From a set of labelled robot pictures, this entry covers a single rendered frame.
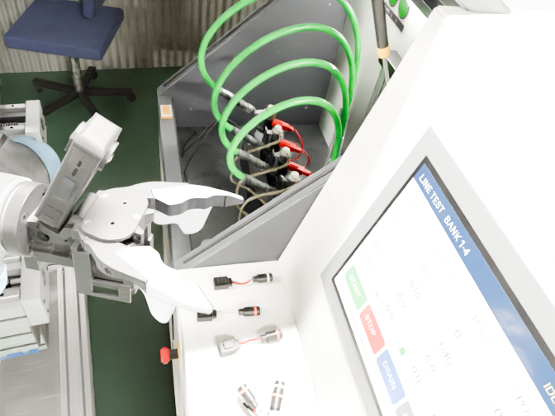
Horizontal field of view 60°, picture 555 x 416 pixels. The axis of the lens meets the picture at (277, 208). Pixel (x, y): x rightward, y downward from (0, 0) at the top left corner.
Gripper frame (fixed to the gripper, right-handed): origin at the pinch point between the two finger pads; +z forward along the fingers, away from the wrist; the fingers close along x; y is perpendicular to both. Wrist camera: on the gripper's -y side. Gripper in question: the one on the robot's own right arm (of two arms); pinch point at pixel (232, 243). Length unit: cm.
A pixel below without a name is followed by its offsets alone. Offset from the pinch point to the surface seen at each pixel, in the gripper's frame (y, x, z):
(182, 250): 45, -42, -14
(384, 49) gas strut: -6.8, -41.3, 15.2
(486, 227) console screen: 0.8, -11.5, 27.4
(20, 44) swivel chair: 72, -184, -132
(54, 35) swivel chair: 68, -192, -118
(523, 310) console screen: 3.7, -2.4, 30.4
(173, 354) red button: 62, -27, -11
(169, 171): 42, -66, -24
